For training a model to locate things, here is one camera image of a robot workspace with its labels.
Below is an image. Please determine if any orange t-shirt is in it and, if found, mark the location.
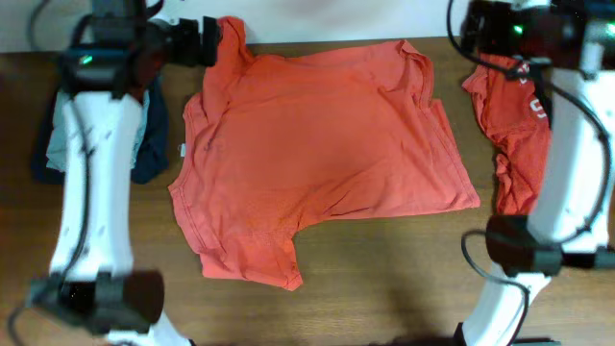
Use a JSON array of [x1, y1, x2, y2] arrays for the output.
[[169, 16, 480, 291]]

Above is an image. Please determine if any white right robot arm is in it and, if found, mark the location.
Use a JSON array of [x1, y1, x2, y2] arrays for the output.
[[450, 1, 614, 345]]

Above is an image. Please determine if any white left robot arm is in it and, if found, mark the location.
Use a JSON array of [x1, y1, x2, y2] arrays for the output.
[[27, 14, 222, 345]]

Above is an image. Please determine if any red garment with white letters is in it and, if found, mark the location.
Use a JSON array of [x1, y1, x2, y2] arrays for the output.
[[462, 65, 551, 215]]

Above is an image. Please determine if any folded dark navy garment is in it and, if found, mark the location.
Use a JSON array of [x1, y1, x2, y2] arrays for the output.
[[30, 78, 169, 185]]

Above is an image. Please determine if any folded grey garment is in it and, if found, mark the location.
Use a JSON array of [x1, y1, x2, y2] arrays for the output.
[[46, 90, 150, 172]]

